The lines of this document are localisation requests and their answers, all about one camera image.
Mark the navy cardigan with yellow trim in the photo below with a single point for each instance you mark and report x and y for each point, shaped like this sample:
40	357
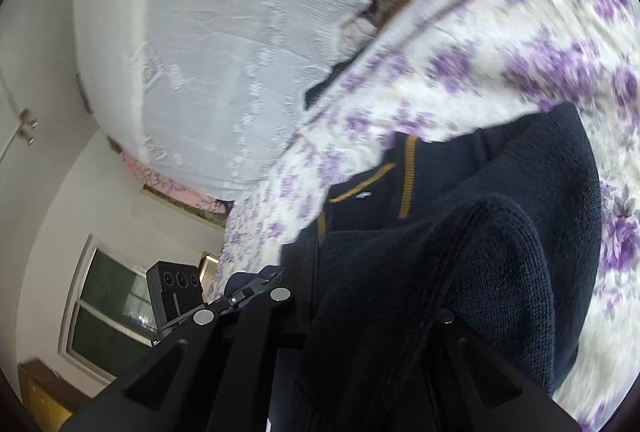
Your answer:
475	237

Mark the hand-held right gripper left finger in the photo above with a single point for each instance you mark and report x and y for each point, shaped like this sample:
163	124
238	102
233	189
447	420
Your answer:
307	272

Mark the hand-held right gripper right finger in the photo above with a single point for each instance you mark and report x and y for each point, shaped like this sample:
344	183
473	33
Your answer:
475	387

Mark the purple floral bedsheet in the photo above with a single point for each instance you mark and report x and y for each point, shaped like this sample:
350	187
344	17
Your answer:
500	61

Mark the white lace cover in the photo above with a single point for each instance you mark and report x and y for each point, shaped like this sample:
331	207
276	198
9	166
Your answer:
225	36

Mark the pink floral curtain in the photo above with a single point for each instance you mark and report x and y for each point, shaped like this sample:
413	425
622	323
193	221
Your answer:
165	184

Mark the beige bedside cabinet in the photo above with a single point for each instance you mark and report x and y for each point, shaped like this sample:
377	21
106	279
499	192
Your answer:
207	264

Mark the white framed window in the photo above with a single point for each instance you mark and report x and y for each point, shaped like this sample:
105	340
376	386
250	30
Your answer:
105	322

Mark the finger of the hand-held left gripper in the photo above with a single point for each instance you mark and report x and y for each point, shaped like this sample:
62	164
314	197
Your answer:
242	296

